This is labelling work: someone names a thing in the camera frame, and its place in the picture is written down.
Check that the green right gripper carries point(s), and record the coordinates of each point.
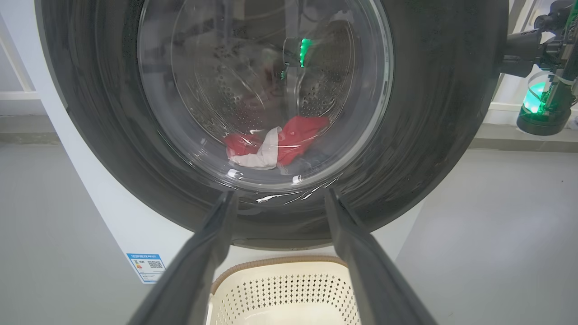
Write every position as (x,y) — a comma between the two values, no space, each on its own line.
(562,45)

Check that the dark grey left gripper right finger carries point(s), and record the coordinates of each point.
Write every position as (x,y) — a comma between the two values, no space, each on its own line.
(379,293)

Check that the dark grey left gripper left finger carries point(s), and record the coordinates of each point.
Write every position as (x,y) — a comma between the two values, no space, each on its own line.
(189,280)

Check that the round black glass washer door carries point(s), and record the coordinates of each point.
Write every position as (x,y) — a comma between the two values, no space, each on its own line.
(433,113)

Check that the red and white garment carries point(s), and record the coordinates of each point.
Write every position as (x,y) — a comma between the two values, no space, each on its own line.
(298,135)

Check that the cream perforated plastic laundry basket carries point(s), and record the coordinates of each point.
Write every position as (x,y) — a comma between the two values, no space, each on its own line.
(284,293)

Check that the white front-load washing machine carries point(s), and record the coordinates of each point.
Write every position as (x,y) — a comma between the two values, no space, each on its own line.
(113,216)

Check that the blue energy label sticker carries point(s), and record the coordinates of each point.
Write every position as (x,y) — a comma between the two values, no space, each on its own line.
(146,267)

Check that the perforated steel washer drum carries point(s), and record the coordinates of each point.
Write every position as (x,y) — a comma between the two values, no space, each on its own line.
(325,85)

